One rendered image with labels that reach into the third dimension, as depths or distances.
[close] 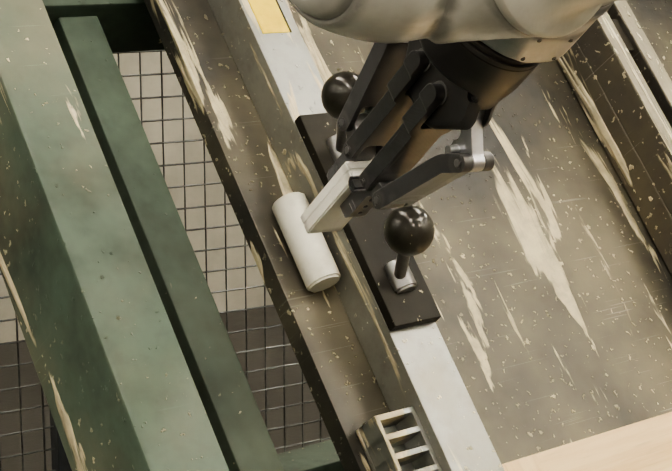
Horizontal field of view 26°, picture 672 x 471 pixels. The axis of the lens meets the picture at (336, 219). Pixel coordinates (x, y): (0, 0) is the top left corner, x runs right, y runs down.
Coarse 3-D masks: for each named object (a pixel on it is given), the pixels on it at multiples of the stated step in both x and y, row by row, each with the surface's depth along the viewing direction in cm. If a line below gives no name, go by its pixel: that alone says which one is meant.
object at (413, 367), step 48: (240, 0) 126; (240, 48) 127; (288, 48) 126; (288, 96) 123; (288, 144) 123; (336, 240) 119; (336, 288) 120; (384, 336) 116; (432, 336) 117; (384, 384) 117; (432, 384) 115; (432, 432) 113; (480, 432) 115
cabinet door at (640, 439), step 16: (656, 416) 129; (608, 432) 125; (624, 432) 126; (640, 432) 127; (656, 432) 128; (560, 448) 121; (576, 448) 122; (592, 448) 123; (608, 448) 124; (624, 448) 125; (640, 448) 126; (656, 448) 127; (512, 464) 118; (528, 464) 118; (544, 464) 119; (560, 464) 120; (576, 464) 121; (592, 464) 122; (608, 464) 123; (624, 464) 124; (640, 464) 125; (656, 464) 126
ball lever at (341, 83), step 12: (348, 72) 111; (324, 84) 111; (336, 84) 110; (348, 84) 110; (324, 96) 111; (336, 96) 110; (348, 96) 110; (324, 108) 112; (336, 108) 110; (336, 144) 120; (336, 156) 120
